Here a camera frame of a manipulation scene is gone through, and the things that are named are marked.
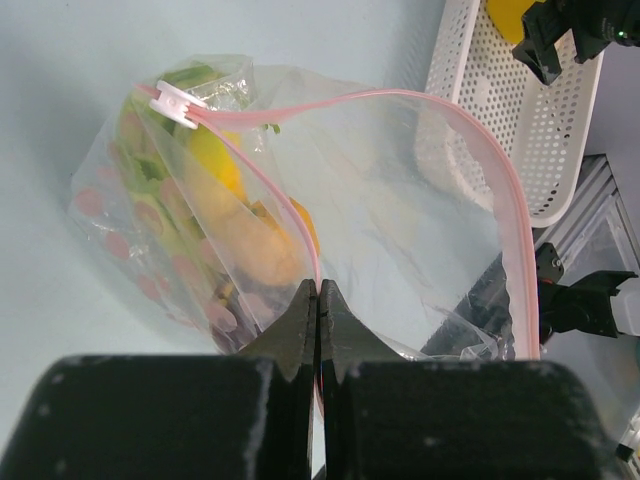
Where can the yellow bell pepper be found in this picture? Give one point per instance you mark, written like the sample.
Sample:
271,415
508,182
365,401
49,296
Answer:
506,16

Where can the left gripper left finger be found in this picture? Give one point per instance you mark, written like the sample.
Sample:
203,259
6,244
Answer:
242,416

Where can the aluminium frame rail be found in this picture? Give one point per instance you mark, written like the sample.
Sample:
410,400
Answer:
594,234

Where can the yellow banana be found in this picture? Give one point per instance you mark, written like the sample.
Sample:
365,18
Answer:
212,153

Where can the white perforated plastic basket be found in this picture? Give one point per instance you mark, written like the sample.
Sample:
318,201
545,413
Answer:
543,129

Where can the clear zip top bag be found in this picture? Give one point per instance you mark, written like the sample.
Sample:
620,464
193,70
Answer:
402,199

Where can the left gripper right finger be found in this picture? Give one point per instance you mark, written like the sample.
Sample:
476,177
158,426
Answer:
386,417

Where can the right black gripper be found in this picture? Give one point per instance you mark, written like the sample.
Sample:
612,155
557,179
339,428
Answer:
594,24

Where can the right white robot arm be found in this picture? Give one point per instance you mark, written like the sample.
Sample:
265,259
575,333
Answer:
586,305

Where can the yellow lemon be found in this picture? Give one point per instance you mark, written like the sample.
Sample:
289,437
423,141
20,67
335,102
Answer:
256,243

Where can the green leek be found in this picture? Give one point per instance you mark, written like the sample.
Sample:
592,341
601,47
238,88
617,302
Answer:
172,192

